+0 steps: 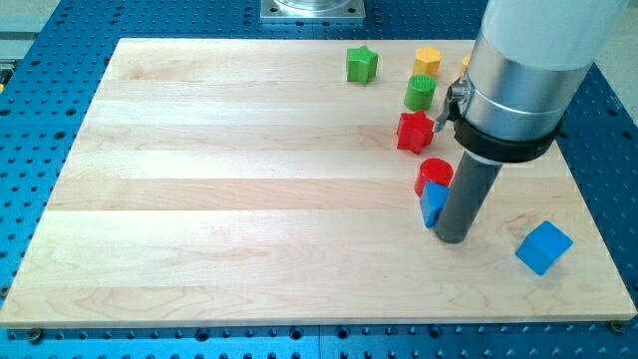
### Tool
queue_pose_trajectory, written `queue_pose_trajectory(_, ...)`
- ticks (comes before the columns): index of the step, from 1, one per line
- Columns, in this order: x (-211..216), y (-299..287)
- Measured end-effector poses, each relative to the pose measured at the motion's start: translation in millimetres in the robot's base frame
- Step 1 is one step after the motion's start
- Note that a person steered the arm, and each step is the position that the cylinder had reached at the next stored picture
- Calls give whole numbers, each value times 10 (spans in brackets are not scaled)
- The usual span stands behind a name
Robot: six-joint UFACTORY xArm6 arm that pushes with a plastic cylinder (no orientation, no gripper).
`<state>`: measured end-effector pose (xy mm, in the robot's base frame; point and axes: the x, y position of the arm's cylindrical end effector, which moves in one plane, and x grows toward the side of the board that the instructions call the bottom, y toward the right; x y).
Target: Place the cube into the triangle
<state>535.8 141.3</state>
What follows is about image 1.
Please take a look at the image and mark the yellow hexagon block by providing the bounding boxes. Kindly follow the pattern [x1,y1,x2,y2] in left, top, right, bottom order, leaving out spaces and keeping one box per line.
[413,47,443,79]

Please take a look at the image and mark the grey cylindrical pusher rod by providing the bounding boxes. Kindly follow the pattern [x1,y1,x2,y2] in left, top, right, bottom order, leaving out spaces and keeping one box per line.
[434,151,502,244]

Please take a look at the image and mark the blue triangle block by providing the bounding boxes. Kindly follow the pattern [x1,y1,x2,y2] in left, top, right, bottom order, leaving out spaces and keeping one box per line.
[420,181,450,228]

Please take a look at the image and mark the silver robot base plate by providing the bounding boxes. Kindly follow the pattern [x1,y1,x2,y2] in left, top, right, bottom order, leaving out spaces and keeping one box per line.
[259,0,366,22]

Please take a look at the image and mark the red cylinder block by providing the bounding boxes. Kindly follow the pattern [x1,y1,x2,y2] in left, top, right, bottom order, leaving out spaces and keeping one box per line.
[414,158,454,197]

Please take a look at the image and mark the green star block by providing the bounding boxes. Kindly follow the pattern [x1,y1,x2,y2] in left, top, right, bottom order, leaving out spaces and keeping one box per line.
[346,46,379,85]

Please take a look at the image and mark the blue perforated metal table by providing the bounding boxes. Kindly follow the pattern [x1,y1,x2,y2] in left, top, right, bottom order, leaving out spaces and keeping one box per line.
[1,1,637,358]

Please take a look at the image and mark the yellow block behind arm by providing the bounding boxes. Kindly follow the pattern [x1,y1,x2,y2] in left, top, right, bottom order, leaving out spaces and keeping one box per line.
[459,55,472,77]

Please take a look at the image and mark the green cylinder block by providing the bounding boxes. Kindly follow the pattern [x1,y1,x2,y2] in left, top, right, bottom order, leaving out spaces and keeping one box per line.
[404,74,437,111]

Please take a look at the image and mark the light wooden board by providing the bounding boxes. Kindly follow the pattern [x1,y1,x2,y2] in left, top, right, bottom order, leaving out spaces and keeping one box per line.
[1,39,636,329]

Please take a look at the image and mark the blue cube block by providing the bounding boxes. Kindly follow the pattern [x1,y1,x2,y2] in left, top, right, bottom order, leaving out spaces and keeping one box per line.
[515,220,573,276]

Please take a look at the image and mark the red star block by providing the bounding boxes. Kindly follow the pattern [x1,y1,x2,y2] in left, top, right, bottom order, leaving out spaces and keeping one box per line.
[396,111,434,155]

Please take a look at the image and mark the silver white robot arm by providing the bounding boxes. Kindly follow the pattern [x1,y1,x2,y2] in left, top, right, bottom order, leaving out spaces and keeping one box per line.
[436,0,628,167]

